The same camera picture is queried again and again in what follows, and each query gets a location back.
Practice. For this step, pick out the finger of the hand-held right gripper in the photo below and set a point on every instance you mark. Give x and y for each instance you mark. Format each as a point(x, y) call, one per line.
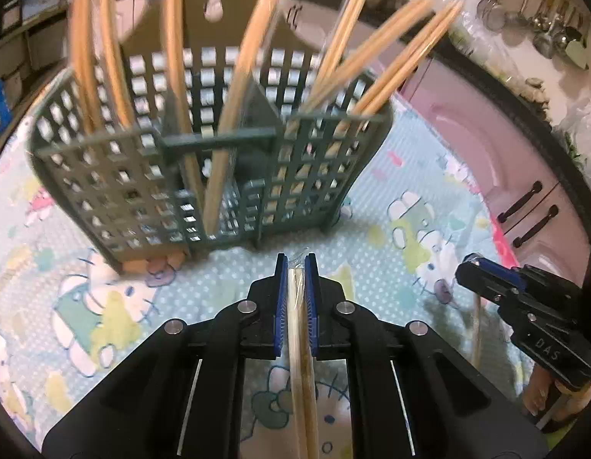
point(496, 268)
point(486, 284)

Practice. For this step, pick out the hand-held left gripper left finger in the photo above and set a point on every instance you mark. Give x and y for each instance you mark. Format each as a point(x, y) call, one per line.
point(282, 306)

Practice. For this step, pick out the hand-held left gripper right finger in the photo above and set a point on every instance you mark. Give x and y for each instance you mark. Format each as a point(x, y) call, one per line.
point(310, 306)

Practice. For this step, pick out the chopstick pair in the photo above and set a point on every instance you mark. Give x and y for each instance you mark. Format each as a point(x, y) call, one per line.
point(302, 392)

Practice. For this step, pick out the green plastic utensil basket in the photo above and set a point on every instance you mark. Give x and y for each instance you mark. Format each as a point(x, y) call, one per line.
point(132, 167)

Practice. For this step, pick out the group of wooden chopsticks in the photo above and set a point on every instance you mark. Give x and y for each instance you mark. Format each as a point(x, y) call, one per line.
point(238, 81)

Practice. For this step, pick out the person's right hand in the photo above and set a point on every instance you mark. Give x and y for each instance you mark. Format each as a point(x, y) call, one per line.
point(534, 392)

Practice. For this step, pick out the white base cabinet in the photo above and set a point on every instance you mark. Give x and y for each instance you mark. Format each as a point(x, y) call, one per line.
point(491, 153)
point(147, 14)

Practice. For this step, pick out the plastic bag of green vegetables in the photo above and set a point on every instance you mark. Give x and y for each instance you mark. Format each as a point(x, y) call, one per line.
point(575, 124)

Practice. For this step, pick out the cartoon cat printed blanket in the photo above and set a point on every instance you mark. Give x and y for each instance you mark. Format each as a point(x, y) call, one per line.
point(109, 325)

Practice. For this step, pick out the pile of ginger roots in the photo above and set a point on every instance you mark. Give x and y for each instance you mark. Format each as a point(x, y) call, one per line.
point(537, 91)

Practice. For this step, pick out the pale green spatula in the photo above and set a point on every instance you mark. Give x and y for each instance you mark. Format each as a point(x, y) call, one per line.
point(578, 52)

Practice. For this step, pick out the steel ladle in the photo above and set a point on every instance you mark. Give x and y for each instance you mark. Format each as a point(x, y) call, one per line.
point(560, 36)
point(544, 40)

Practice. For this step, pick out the steel skimmer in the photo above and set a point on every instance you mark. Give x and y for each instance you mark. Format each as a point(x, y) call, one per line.
point(517, 14)

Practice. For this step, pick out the wooden shelf unit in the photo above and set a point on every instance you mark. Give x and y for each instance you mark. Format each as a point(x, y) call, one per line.
point(32, 43)

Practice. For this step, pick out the light blue plastic box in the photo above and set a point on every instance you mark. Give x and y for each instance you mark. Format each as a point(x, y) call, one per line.
point(42, 5)

